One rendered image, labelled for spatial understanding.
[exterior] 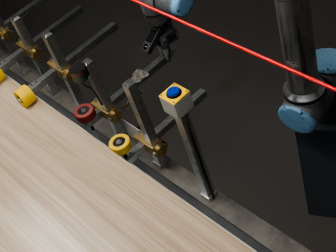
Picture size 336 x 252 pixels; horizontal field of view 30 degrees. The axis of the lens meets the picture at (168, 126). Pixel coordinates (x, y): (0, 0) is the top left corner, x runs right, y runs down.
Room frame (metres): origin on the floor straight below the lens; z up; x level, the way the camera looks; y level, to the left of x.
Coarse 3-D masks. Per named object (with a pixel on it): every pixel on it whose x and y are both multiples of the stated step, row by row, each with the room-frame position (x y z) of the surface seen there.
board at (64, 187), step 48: (0, 96) 2.13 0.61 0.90; (0, 144) 1.84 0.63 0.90; (48, 144) 1.74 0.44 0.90; (96, 144) 1.65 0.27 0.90; (0, 192) 1.59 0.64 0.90; (48, 192) 1.51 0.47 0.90; (96, 192) 1.43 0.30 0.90; (144, 192) 1.35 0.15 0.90; (0, 240) 1.38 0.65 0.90; (48, 240) 1.31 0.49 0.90; (96, 240) 1.24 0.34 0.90; (144, 240) 1.17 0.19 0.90; (192, 240) 1.11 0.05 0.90
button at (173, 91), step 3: (171, 87) 1.42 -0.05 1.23; (174, 87) 1.41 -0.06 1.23; (177, 87) 1.41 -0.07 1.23; (168, 90) 1.41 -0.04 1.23; (171, 90) 1.41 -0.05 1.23; (174, 90) 1.40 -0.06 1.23; (177, 90) 1.40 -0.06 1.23; (168, 93) 1.40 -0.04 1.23; (171, 93) 1.39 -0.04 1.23; (174, 93) 1.39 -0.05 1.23; (177, 93) 1.39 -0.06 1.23; (171, 96) 1.39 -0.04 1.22
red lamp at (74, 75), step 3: (84, 66) 1.82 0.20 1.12; (84, 69) 1.81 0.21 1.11; (69, 72) 1.82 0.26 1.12; (78, 72) 1.80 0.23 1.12; (81, 72) 1.80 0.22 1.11; (84, 72) 1.81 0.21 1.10; (72, 75) 1.81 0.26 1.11; (75, 75) 1.80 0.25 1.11; (78, 75) 1.80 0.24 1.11; (81, 75) 1.80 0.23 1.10
